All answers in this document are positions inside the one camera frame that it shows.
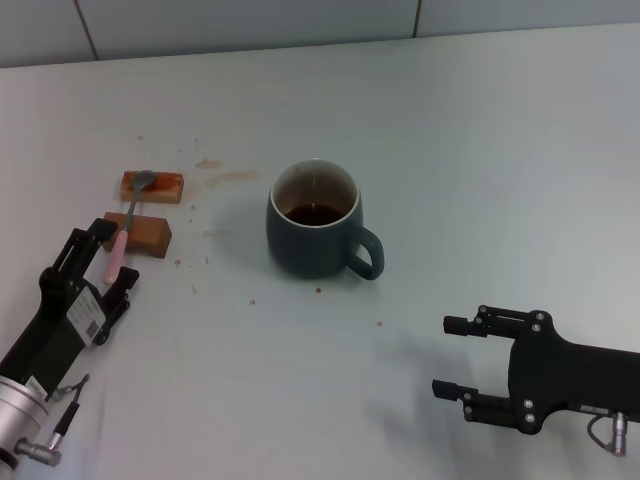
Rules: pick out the grey ceramic mug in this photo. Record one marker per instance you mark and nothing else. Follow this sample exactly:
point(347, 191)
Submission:
point(300, 250)

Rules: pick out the dark brown coffee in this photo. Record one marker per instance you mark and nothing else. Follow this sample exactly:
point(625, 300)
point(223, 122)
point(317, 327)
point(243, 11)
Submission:
point(315, 215)

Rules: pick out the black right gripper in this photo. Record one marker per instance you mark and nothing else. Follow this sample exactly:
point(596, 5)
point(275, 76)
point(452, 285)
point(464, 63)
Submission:
point(565, 375)

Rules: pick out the light wooden block red top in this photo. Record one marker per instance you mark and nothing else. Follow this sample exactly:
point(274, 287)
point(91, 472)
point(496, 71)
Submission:
point(160, 192)

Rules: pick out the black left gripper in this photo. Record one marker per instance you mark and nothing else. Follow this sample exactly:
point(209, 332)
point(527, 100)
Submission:
point(55, 320)

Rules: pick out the dark brown arched wooden block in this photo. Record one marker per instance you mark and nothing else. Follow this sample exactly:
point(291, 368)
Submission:
point(147, 237)

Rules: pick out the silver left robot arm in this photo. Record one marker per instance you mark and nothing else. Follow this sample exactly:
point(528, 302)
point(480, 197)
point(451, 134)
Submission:
point(17, 415)

